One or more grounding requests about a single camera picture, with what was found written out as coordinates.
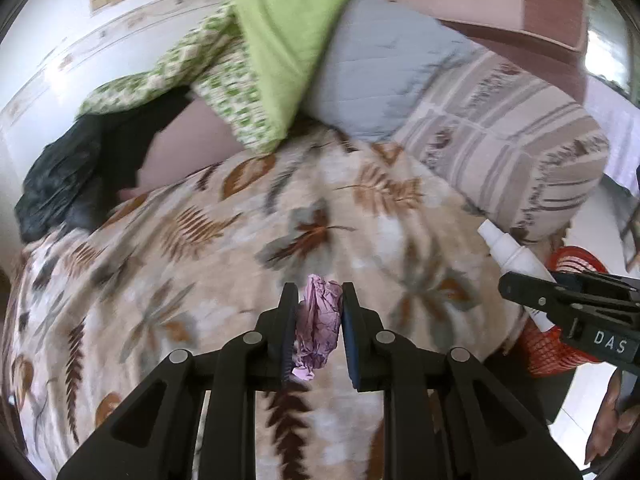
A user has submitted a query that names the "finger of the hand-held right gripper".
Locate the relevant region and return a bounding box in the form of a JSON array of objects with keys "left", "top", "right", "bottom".
[
  {"left": 550, "top": 270, "right": 640, "bottom": 293},
  {"left": 497, "top": 271, "right": 640, "bottom": 331}
]

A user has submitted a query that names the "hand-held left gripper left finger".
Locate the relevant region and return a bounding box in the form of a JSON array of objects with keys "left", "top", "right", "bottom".
[{"left": 56, "top": 282, "right": 301, "bottom": 480}]

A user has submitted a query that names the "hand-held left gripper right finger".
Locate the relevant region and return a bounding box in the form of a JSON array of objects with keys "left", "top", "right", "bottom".
[{"left": 340, "top": 281, "right": 583, "bottom": 480}]

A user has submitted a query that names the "pink wrapper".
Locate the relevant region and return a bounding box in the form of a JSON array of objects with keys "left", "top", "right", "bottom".
[{"left": 292, "top": 274, "right": 345, "bottom": 383}]

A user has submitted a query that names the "white spray bottle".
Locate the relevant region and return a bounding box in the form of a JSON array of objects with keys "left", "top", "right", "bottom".
[{"left": 476, "top": 219, "right": 560, "bottom": 335}]

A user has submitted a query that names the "red mesh basket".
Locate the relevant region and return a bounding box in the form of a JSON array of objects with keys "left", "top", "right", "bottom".
[{"left": 517, "top": 245, "right": 608, "bottom": 378}]

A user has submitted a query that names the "person's right hand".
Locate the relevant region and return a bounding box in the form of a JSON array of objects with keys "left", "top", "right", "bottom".
[{"left": 584, "top": 370, "right": 640, "bottom": 467}]

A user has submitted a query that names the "leaf print blanket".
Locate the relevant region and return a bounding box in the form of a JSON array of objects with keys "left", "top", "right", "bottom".
[{"left": 0, "top": 125, "right": 566, "bottom": 480}]

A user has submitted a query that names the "striped beige pillow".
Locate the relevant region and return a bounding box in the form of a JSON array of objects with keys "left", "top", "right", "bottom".
[{"left": 392, "top": 47, "right": 611, "bottom": 246}]

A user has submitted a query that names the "mauve bed sheet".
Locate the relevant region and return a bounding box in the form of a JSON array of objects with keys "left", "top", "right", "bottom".
[{"left": 137, "top": 97, "right": 246, "bottom": 193}]

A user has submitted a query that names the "grey quilted pillow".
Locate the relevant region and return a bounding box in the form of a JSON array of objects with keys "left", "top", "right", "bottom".
[{"left": 302, "top": 0, "right": 493, "bottom": 142}]

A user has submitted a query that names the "black puffy jacket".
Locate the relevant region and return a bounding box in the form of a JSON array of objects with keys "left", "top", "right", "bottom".
[{"left": 14, "top": 115, "right": 108, "bottom": 243}]

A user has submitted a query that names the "brown wooden headboard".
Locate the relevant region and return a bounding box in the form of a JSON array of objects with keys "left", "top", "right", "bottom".
[{"left": 355, "top": 0, "right": 591, "bottom": 126}]

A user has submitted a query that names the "green patterned quilt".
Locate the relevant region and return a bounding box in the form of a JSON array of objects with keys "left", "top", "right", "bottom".
[{"left": 77, "top": 0, "right": 376, "bottom": 156}]

